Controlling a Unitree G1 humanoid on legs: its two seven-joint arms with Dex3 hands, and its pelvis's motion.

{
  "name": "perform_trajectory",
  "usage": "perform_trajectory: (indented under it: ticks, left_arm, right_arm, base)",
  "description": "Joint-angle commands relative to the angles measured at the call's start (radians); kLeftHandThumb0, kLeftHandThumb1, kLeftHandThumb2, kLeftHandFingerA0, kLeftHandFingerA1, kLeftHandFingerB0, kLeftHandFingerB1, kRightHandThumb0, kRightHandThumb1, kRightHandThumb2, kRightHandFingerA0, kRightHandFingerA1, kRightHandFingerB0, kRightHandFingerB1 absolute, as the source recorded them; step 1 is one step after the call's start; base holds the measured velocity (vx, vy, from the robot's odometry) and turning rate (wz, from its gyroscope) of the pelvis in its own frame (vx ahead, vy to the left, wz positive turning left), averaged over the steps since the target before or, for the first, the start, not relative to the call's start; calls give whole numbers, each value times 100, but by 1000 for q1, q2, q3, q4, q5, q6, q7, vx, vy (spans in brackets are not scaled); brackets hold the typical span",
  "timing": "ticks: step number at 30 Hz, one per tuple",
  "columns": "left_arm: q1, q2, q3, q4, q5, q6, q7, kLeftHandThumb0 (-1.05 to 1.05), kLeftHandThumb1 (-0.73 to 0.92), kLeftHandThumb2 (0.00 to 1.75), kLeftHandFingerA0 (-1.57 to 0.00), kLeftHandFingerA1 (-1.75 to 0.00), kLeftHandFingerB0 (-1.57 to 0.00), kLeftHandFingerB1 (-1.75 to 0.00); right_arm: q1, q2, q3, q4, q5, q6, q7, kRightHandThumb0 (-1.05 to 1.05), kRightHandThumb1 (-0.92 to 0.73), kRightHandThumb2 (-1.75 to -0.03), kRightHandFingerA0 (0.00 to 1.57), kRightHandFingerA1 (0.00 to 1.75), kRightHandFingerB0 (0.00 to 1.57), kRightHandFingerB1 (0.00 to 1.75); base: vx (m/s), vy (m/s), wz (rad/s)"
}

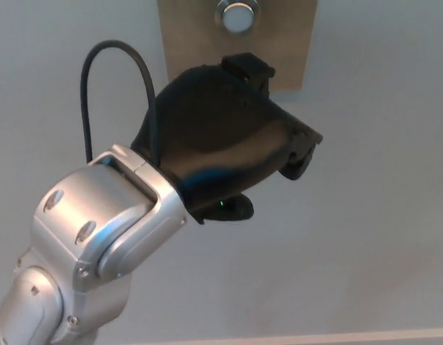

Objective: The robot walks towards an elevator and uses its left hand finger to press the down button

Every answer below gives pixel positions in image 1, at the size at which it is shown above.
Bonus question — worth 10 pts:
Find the brushed metal elevator call panel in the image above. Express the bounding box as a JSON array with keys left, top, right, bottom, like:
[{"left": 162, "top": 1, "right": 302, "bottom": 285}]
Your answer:
[{"left": 156, "top": 0, "right": 318, "bottom": 93}]

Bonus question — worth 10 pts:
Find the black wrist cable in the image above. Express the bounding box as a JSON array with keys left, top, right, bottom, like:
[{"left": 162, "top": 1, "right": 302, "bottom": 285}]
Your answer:
[{"left": 80, "top": 40, "right": 163, "bottom": 170}]

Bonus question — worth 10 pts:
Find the light blue baseboard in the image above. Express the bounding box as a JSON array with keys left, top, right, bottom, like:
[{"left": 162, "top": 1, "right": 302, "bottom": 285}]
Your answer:
[{"left": 95, "top": 326, "right": 443, "bottom": 345}]

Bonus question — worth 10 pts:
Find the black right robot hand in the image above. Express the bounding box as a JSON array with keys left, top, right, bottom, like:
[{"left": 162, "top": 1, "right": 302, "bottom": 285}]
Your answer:
[{"left": 129, "top": 52, "right": 325, "bottom": 226}]

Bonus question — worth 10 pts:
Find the round white elevator button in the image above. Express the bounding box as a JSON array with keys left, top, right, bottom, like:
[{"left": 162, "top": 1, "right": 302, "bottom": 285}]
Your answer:
[{"left": 213, "top": 0, "right": 262, "bottom": 35}]

